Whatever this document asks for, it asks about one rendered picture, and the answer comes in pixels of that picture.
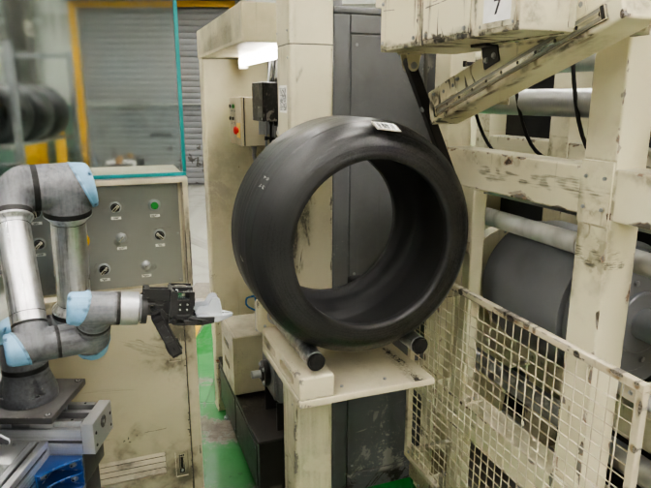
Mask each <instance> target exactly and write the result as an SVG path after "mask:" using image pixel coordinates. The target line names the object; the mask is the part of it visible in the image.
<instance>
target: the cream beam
mask: <svg viewBox="0 0 651 488"><path fill-rule="evenodd" d="M577 3H578V0H511V18H510V19H504V20H499V21H494V22H489V23H485V24H482V20H483V4H484V0H382V29H381V52H403V51H425V53H432V54H460V53H468V52H476V51H481V48H471V45H475V44H482V43H491V44H492V45H498V46H500V45H501V44H504V43H512V42H519V41H527V40H534V39H540V38H548V37H554V36H561V35H569V34H571V33H572V32H573V30H574V25H575V22H576V13H577Z"/></svg>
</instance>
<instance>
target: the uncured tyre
mask: <svg viewBox="0 0 651 488"><path fill-rule="evenodd" d="M371 121H376V122H384V123H392V124H395V125H396V126H397V127H398V128H399V129H400V131H401V132H395V131H386V130H377V128H376V127H375V126H374V125H373V124H372V122H371ZM259 156H260V157H263V158H265V159H261V158H258V157H257V158H256V159H255V161H254V162H253V164H252V165H251V166H250V167H249V169H248V170H247V172H246V174H245V176H244V178H243V180H242V182H241V184H240V187H239V189H238V192H237V195H236V198H235V202H234V206H233V211H232V249H233V254H234V258H235V261H236V264H237V267H238V270H239V272H240V274H241V276H242V278H243V280H244V282H245V284H246V285H247V287H248V288H249V290H250V291H251V292H252V293H253V294H254V295H255V297H256V298H257V299H258V300H259V302H260V303H261V304H262V305H263V307H264V308H265V309H266V311H267V312H268V313H269V314H270V316H271V317H272V318H273V319H274V320H275V321H276V322H277V323H278V324H279V325H280V326H281V327H282V328H284V329H285V330H286V331H287V332H289V333H290V334H292V335H293V336H295V337H296V338H297V339H299V340H301V341H303V342H306V343H308V344H311V345H313V346H317V347H320V348H323V349H327V350H332V351H368V350H373V349H376V348H380V347H383V346H385V345H388V344H391V343H393V342H395V341H397V340H399V339H401V338H403V337H405V336H406V335H408V334H409V333H411V332H412V331H414V330H415V329H417V328H418V327H419V326H420V325H422V324H423V323H424V322H425V321H426V320H427V319H428V318H429V317H430V316H431V315H432V314H433V313H434V312H435V311H436V310H437V309H438V308H439V306H440V305H441V304H442V302H443V301H444V300H445V298H446V297H447V295H448V294H449V292H450V290H451V288H452V286H453V284H454V282H455V280H456V278H457V276H458V273H459V271H460V268H461V265H462V262H463V260H464V256H465V252H466V246H467V239H468V211H467V204H466V199H465V196H464V192H463V189H462V186H461V184H460V181H459V179H458V177H457V175H456V173H455V171H454V169H453V167H452V166H451V164H450V162H449V161H448V159H447V158H446V157H445V156H444V154H443V153H442V152H441V151H440V150H439V149H438V148H437V147H436V146H435V145H434V144H433V143H431V142H430V141H429V140H428V139H427V138H425V137H424V136H422V135H421V134H419V133H418V132H416V131H414V130H413V129H411V128H409V127H407V126H405V125H402V124H400V123H397V122H394V121H390V120H386V119H382V118H373V117H359V116H345V115H334V116H326V117H320V118H316V119H312V120H309V121H306V122H303V123H301V124H298V125H296V126H294V127H292V128H290V129H289V130H288V131H286V132H285V133H283V134H282V135H280V136H279V137H277V138H276V139H275V140H274V141H272V142H271V143H270V144H269V145H268V146H267V147H266V148H265V149H264V150H263V151H262V152H261V153H260V155H259ZM363 161H368V162H369V163H370V164H371V165H372V166H373V167H374V168H375V169H376V170H377V171H378V172H379V173H380V174H381V175H382V177H383V179H384V180H385V182H386V184H387V188H388V191H389V194H390V198H391V204H392V224H391V230H390V234H389V237H388V240H387V244H386V247H385V248H384V250H383V251H382V253H381V255H380V256H379V258H378V259H377V260H376V261H375V263H374V264H373V265H372V266H371V267H370V268H369V269H368V270H367V271H366V272H365V273H363V274H362V275H361V276H359V277H358V278H356V279H355V280H353V281H351V282H350V283H348V284H346V285H343V286H340V287H337V288H332V289H323V290H319V289H310V288H306V287H303V286H301V285H300V284H299V282H298V279H297V277H296V273H295V264H294V241H295V231H296V227H297V224H298V221H299V218H300V216H301V213H302V211H303V209H304V207H305V205H306V204H307V202H308V200H309V199H310V198H311V197H312V196H313V194H314V193H315V192H316V191H317V189H318V188H319V187H320V186H321V185H322V184H323V183H324V182H325V181H326V180H328V179H329V177H330V176H332V175H333V174H334V173H336V172H338V171H339V170H341V169H343V168H346V167H348V166H350V165H353V164H355V163H359V162H363ZM266 173H267V174H268V175H270V176H271V178H270V179H269V181H268V183H267V184H266V186H265V188H264V190H263V192H262V191H260V190H258V187H259V185H260V183H261V181H262V180H263V178H264V176H265V174H266ZM240 254H241V255H242V256H243V262H244V264H243V263H242V262H241V258H240Z"/></svg>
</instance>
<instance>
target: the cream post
mask: <svg viewBox="0 0 651 488"><path fill-rule="evenodd" d="M276 29H277V33H276V35H277V59H276V60H277V80H278V133H279V136H280V135H282V134H283V133H285V132H286V131H288V130H289V129H290V128H292V127H294V126H296V125H298V124H301V123H303V122H306V121H309V120H312V119H316V118H320V117H326V116H332V45H333V0H276ZM280 85H287V113H285V112H280V106H279V86H280ZM294 269H295V273H296V277H297V279H298V282H299V284H300V285H301V286H303V287H306V288H310V289H319V290H323V289H332V176H330V177H329V179H328V180H326V181H325V182H324V183H323V184H322V185H321V186H320V187H319V188H318V189H317V191H316V192H315V193H314V194H313V196H312V197H311V198H310V199H309V200H308V202H307V204H306V205H305V207H304V209H303V211H302V213H301V216H300V218H299V221H298V224H297V227H296V231H295V235H294ZM283 392H284V445H285V488H331V404H325V405H320V406H316V407H310V408H305V409H300V408H299V407H298V405H297V404H296V402H295V400H294V398H293V397H292V395H291V394H290V392H289V391H288V389H287V388H286V386H285V385H284V384H283Z"/></svg>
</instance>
